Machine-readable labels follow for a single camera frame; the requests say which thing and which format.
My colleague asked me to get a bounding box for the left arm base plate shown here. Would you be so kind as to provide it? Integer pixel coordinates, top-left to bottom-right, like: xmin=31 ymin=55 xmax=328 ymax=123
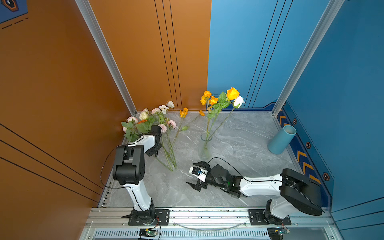
xmin=128 ymin=209 xmax=170 ymax=226

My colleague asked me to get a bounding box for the pink carnation flower stem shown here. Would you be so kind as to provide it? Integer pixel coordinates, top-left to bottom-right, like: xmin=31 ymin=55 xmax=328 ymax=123
xmin=159 ymin=119 xmax=177 ymax=172

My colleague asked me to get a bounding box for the left circuit board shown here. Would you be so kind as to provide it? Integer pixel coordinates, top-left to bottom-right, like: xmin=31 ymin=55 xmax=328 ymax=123
xmin=138 ymin=229 xmax=160 ymax=240

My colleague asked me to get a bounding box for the clear ribbed glass vase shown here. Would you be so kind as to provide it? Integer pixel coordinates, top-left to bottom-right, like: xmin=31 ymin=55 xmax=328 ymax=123
xmin=199 ymin=133 xmax=213 ymax=160

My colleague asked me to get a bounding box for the circuit board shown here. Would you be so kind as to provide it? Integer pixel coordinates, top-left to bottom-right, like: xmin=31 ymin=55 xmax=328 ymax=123
xmin=138 ymin=229 xmax=160 ymax=240
xmin=267 ymin=228 xmax=291 ymax=240

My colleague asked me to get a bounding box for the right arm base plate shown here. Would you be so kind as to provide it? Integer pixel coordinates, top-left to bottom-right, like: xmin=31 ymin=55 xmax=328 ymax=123
xmin=248 ymin=209 xmax=292 ymax=226

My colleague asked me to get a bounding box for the pink rose branch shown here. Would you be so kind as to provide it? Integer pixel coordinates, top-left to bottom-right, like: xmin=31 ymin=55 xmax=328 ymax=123
xmin=121 ymin=117 xmax=142 ymax=143

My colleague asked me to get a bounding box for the aluminium corner post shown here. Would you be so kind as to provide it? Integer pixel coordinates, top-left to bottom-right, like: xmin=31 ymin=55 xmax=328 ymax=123
xmin=272 ymin=0 xmax=345 ymax=117
xmin=75 ymin=0 xmax=138 ymax=116

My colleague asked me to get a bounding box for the right aluminium corner post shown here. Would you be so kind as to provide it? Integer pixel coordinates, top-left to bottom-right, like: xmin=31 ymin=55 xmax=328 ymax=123
xmin=272 ymin=0 xmax=345 ymax=117

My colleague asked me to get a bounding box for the pale pink flower spray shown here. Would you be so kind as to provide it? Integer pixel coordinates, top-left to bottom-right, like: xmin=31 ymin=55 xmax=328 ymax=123
xmin=151 ymin=101 xmax=175 ymax=115

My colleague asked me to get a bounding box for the white rose stem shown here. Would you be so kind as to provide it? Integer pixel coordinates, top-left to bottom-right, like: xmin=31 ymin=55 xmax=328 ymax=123
xmin=206 ymin=92 xmax=245 ymax=141

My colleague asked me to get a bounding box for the large orange rose stem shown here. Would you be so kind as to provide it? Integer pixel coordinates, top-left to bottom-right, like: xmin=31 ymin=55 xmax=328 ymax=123
xmin=205 ymin=86 xmax=241 ymax=142

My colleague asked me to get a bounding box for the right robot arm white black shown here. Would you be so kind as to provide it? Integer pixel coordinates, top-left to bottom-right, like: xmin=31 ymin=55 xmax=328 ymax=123
xmin=189 ymin=161 xmax=323 ymax=226

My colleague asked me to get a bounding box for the small orange flower sprig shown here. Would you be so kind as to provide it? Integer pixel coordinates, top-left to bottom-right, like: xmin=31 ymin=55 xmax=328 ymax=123
xmin=199 ymin=91 xmax=219 ymax=141

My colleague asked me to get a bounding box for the teal cylinder vase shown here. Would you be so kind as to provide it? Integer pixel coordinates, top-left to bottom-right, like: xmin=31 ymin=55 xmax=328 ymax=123
xmin=268 ymin=125 xmax=297 ymax=155

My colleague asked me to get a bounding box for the left aluminium corner post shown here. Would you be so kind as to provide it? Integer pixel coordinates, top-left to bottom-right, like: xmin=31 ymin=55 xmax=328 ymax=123
xmin=75 ymin=0 xmax=138 ymax=116

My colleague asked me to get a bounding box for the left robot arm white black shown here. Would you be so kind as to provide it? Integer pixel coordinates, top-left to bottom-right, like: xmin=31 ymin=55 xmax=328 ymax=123
xmin=112 ymin=126 xmax=162 ymax=225

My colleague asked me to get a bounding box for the cream rose stem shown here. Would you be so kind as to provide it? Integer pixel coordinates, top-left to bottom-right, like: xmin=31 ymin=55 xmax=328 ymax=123
xmin=139 ymin=109 xmax=150 ymax=121

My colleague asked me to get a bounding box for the orange poppy stem on table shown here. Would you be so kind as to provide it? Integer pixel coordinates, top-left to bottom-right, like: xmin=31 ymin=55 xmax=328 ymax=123
xmin=170 ymin=108 xmax=206 ymax=151

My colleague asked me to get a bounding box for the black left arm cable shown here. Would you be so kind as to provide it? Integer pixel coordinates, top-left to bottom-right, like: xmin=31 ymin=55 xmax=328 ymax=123
xmin=99 ymin=144 xmax=133 ymax=190

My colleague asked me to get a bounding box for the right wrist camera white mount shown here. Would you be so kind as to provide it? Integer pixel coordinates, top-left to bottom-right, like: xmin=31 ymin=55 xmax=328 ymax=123
xmin=189 ymin=166 xmax=208 ymax=182

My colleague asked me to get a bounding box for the aluminium front rail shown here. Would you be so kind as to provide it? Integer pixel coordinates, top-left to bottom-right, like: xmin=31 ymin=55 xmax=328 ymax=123
xmin=85 ymin=207 xmax=336 ymax=229

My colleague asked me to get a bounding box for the right circuit board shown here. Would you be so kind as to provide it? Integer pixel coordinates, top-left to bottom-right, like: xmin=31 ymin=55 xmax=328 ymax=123
xmin=267 ymin=228 xmax=291 ymax=240

